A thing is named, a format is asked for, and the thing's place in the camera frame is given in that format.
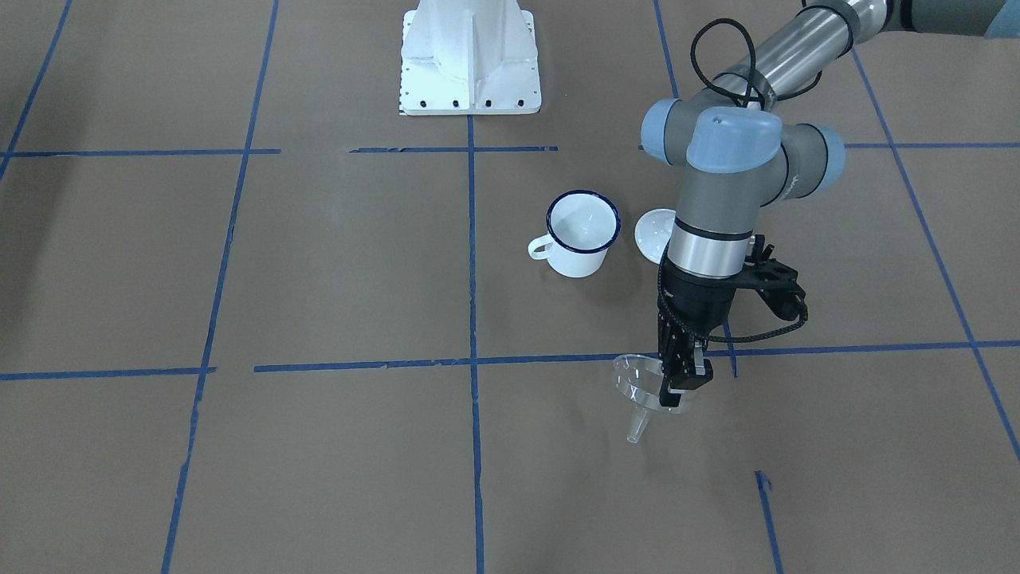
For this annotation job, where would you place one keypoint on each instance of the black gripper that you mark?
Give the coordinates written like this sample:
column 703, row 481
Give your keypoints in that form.
column 700, row 304

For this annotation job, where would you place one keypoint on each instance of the clear glass funnel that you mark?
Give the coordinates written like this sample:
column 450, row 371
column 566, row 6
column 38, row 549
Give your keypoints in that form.
column 638, row 378

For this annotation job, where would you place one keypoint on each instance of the white enamel cup lid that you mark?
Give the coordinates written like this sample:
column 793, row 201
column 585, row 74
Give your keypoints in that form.
column 653, row 232

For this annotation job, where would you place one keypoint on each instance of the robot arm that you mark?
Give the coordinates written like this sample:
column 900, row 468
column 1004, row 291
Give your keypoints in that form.
column 738, row 156

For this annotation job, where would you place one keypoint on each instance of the white enamel cup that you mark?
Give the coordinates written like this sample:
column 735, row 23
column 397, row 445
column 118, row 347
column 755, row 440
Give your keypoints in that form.
column 581, row 226

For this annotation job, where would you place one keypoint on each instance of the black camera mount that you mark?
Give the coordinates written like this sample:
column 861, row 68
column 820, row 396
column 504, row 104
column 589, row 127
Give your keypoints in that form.
column 775, row 283

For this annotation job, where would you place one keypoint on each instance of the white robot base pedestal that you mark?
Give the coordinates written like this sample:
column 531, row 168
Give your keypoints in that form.
column 469, row 57

